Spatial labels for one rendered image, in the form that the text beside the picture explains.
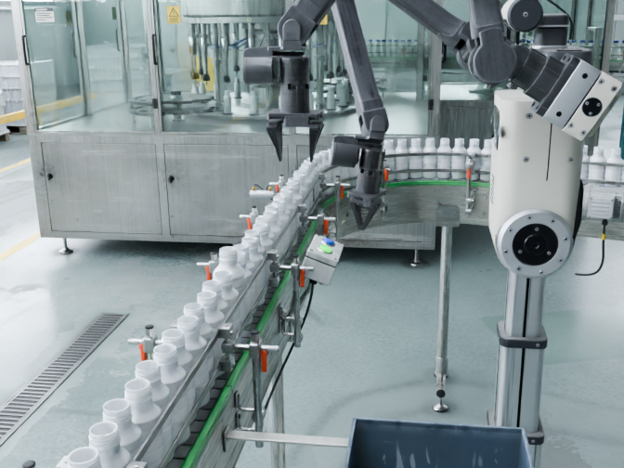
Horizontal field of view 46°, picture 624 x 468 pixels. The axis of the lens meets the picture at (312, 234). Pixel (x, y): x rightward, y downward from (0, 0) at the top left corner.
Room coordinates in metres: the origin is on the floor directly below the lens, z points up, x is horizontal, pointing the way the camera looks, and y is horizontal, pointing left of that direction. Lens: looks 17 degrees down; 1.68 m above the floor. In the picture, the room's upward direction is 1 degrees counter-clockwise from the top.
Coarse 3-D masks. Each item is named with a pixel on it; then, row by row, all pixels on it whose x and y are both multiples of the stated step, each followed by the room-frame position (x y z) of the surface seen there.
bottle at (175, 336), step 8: (168, 336) 1.15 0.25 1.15; (176, 336) 1.12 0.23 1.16; (184, 336) 1.14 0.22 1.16; (176, 344) 1.12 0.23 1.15; (184, 344) 1.13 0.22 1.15; (184, 352) 1.13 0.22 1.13; (184, 360) 1.12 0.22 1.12; (192, 360) 1.14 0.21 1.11; (184, 368) 1.12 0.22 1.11; (192, 384) 1.13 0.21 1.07; (192, 392) 1.13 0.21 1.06; (192, 400) 1.13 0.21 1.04; (192, 408) 1.13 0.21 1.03
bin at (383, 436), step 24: (240, 432) 1.21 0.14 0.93; (360, 432) 1.22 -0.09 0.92; (384, 432) 1.21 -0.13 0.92; (408, 432) 1.20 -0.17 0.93; (432, 432) 1.20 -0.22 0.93; (456, 432) 1.19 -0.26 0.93; (480, 432) 1.18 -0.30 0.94; (504, 432) 1.18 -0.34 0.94; (360, 456) 1.22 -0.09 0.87; (384, 456) 1.21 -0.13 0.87; (408, 456) 1.20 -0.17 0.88; (432, 456) 1.20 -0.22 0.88; (456, 456) 1.19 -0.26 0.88; (480, 456) 1.18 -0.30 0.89; (504, 456) 1.18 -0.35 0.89; (528, 456) 1.09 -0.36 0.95
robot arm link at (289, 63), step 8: (272, 56) 1.45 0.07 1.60; (280, 56) 1.45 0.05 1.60; (288, 56) 1.44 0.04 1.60; (296, 56) 1.44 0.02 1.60; (304, 56) 1.46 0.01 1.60; (272, 64) 1.45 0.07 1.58; (280, 64) 1.45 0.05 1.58; (288, 64) 1.44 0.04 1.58; (296, 64) 1.43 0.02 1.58; (304, 64) 1.44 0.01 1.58; (280, 72) 1.45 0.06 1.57; (288, 72) 1.44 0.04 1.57; (296, 72) 1.43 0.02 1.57; (304, 72) 1.44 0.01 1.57; (280, 80) 1.45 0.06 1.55; (288, 80) 1.44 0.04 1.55; (296, 80) 1.43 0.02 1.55; (304, 80) 1.44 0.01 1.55
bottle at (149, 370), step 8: (144, 360) 1.04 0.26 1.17; (152, 360) 1.04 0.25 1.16; (136, 368) 1.01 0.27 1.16; (144, 368) 1.03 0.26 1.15; (152, 368) 1.04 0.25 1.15; (160, 368) 1.02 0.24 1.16; (136, 376) 1.01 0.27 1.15; (144, 376) 1.00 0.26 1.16; (152, 376) 1.01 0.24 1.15; (160, 376) 1.02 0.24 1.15; (152, 384) 1.01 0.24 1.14; (160, 384) 1.02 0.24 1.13; (152, 392) 1.00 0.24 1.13; (160, 392) 1.01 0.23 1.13; (168, 392) 1.02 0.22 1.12; (152, 400) 0.99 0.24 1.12; (160, 400) 1.00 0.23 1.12; (168, 400) 1.02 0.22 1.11; (168, 424) 1.01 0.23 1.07; (168, 432) 1.01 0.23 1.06; (168, 440) 1.01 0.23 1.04; (168, 448) 1.01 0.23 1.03
